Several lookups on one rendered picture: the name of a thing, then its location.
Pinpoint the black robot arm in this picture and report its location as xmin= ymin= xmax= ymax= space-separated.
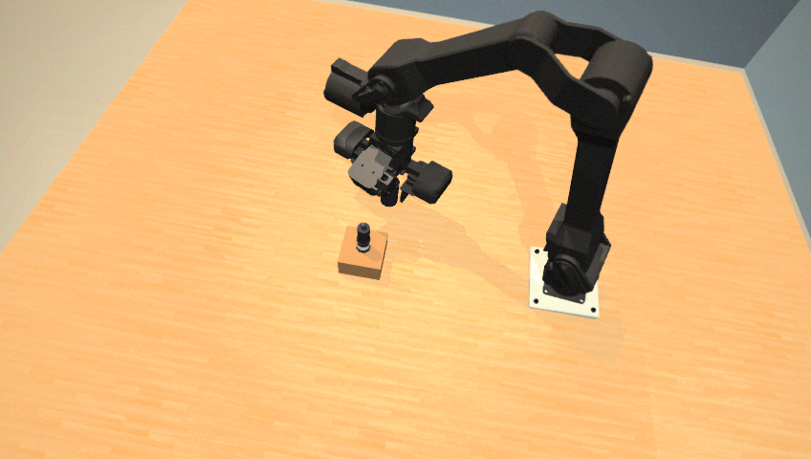
xmin=323 ymin=11 xmax=654 ymax=304

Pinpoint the orange block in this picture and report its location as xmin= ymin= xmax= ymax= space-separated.
xmin=338 ymin=226 xmax=388 ymax=280

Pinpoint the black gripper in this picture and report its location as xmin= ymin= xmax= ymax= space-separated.
xmin=333 ymin=120 xmax=453 ymax=205

